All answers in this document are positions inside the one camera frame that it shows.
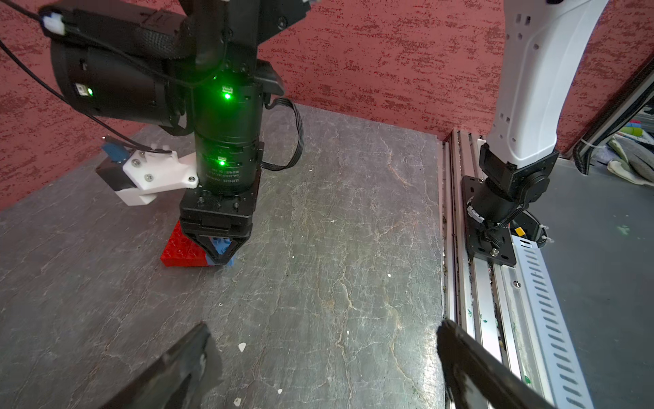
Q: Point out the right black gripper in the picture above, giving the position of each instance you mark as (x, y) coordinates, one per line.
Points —
(218, 226)

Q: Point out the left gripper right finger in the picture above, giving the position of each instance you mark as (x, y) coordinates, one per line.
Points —
(474, 378)

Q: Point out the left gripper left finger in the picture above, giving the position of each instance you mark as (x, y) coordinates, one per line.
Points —
(179, 378)

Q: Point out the blue lego brick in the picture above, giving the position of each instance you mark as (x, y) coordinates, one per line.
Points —
(220, 247)

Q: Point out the red lego brick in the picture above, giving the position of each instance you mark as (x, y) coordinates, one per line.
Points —
(180, 251)

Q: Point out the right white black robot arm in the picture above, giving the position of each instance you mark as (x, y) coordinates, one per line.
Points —
(198, 73)

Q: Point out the aluminium front rail frame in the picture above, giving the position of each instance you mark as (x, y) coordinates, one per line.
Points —
(512, 312)

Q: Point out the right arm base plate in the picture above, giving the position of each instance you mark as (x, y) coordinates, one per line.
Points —
(490, 244)

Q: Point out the right black connector mount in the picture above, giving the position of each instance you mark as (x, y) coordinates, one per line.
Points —
(528, 227)

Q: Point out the clutter beyond the frame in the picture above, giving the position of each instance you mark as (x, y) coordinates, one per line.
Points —
(621, 136)

